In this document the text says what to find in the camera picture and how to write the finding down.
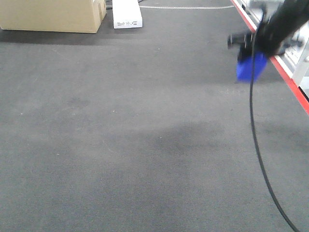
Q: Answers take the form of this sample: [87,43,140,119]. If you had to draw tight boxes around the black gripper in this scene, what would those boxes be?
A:
[227,21,286,62]

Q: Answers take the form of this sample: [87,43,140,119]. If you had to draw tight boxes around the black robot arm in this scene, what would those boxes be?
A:
[227,0,309,62]

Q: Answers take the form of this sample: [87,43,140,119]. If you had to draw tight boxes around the red conveyor edge strip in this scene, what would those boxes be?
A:
[231,0,309,115]

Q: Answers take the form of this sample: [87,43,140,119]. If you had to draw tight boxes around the white long carton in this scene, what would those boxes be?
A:
[112,0,143,29]

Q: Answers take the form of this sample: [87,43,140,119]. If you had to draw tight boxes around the brown cardboard box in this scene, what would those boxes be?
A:
[0,0,106,33]

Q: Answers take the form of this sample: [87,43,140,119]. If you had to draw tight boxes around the black hanging cable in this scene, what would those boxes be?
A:
[248,33,301,232]

